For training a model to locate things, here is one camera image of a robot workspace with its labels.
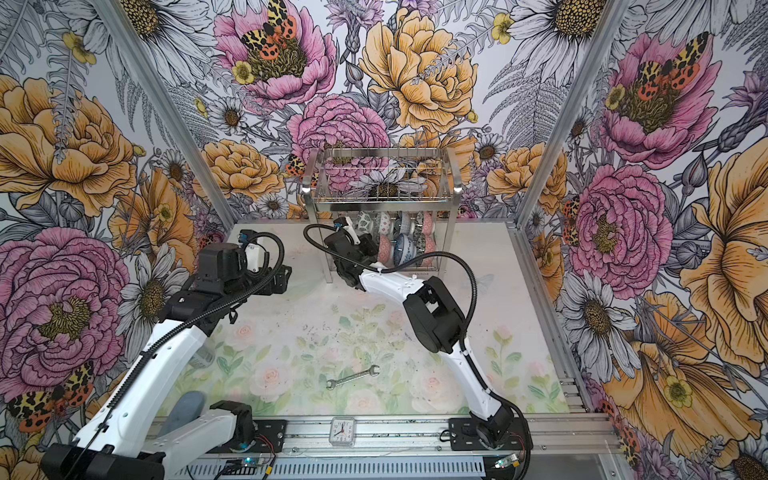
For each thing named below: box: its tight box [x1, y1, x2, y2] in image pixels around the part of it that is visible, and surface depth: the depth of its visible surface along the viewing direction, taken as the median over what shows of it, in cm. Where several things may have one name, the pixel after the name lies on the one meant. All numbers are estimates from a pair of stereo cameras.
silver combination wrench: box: [326, 365, 380, 391], surface depth 85 cm
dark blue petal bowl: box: [394, 211, 411, 237], surface depth 110 cm
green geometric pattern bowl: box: [374, 211, 391, 236], surface depth 107 cm
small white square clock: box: [329, 416, 357, 447], surface depth 75 cm
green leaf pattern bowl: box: [357, 211, 373, 233], surface depth 108 cm
